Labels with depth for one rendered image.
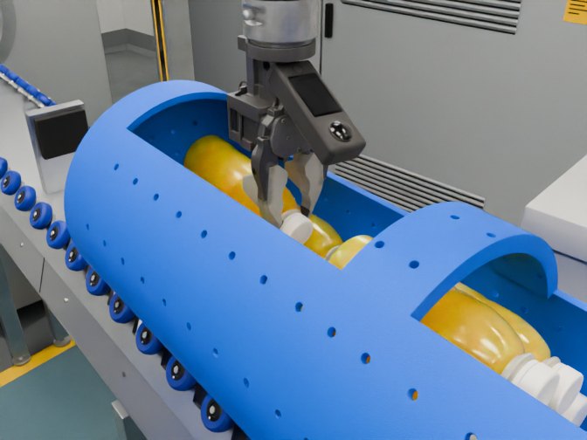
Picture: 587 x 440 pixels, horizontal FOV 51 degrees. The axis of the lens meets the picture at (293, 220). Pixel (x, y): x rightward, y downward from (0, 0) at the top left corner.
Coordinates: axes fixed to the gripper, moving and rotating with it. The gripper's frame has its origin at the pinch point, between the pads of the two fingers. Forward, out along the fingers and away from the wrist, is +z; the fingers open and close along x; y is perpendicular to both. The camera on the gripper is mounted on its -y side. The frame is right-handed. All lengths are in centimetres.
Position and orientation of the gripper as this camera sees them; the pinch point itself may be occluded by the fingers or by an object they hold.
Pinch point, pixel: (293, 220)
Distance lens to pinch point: 69.8
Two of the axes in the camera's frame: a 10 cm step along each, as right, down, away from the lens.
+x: -7.8, 3.2, -5.5
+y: -6.3, -3.9, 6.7
